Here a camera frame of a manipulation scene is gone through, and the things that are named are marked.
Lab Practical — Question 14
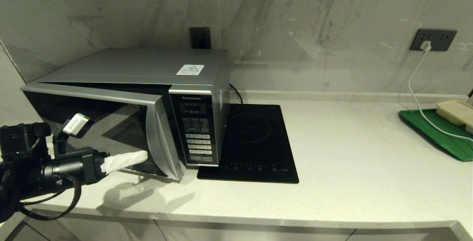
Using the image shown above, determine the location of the black glass microwave door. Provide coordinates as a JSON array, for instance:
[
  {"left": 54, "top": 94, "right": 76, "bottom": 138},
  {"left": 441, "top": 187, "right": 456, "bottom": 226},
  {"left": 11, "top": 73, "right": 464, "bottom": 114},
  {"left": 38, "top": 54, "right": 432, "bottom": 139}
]
[{"left": 21, "top": 83, "right": 184, "bottom": 181}]

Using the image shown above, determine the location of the silver Panasonic microwave oven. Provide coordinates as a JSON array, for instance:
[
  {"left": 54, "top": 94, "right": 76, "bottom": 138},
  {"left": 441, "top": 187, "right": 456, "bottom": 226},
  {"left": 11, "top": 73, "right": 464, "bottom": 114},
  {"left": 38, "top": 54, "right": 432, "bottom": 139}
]
[{"left": 20, "top": 48, "right": 230, "bottom": 180}]

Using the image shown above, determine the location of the white warning sticker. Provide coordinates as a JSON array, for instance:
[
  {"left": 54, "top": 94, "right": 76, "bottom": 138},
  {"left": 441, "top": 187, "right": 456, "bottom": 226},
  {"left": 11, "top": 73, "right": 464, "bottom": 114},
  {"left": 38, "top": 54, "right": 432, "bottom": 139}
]
[{"left": 176, "top": 64, "right": 205, "bottom": 76}]

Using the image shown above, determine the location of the black induction cooktop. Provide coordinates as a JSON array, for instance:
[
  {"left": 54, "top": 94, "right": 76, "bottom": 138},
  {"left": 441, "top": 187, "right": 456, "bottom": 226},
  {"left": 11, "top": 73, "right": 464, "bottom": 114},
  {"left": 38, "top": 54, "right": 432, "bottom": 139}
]
[{"left": 197, "top": 104, "right": 299, "bottom": 184}]

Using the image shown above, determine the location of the green plastic tray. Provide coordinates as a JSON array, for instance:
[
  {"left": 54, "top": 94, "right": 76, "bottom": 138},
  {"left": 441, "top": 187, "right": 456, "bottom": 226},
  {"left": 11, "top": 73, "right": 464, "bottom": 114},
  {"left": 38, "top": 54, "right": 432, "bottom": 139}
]
[{"left": 398, "top": 109, "right": 473, "bottom": 162}]

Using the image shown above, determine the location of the beige lunch box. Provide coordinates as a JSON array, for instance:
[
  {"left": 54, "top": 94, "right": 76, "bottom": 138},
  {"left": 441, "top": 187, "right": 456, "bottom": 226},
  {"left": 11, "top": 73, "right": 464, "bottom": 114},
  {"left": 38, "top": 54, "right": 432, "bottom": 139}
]
[{"left": 436, "top": 100, "right": 473, "bottom": 135}]

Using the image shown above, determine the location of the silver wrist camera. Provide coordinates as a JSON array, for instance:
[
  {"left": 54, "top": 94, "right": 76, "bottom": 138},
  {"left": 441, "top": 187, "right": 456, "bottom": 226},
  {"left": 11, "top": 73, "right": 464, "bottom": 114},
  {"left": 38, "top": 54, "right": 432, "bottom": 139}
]
[{"left": 62, "top": 113, "right": 93, "bottom": 138}]

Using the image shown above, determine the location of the small black wall socket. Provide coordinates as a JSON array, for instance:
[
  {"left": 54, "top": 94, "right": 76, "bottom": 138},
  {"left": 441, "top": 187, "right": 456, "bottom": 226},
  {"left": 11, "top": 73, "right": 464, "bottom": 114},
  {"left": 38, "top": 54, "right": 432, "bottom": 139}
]
[{"left": 190, "top": 27, "right": 211, "bottom": 49}]

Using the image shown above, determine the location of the white power cable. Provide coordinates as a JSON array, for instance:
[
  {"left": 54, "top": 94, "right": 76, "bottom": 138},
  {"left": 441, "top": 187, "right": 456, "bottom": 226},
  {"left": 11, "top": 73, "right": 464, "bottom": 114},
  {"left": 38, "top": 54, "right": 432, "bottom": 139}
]
[{"left": 408, "top": 51, "right": 473, "bottom": 142}]

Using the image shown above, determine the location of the wide black wall socket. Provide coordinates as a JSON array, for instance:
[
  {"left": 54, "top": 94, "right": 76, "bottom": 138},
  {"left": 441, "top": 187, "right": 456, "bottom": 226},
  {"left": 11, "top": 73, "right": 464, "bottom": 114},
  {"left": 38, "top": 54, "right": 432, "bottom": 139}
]
[{"left": 409, "top": 29, "right": 458, "bottom": 52}]

